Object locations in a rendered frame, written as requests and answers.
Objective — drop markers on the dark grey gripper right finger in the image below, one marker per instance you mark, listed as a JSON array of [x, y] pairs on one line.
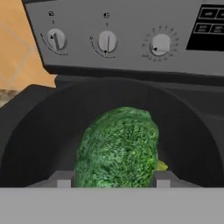
[[164, 183]]

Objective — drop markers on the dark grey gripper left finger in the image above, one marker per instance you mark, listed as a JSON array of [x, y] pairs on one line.
[[63, 182]]

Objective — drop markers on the silver stove knob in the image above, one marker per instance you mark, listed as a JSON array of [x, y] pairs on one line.
[[107, 41], [160, 44], [57, 39]]

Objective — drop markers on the green broccoli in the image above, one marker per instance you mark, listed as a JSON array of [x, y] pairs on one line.
[[119, 148]]

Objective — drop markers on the grey stove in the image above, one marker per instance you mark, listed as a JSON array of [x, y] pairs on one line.
[[131, 17]]

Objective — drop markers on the dark grey pot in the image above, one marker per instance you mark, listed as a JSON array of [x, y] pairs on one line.
[[38, 140]]

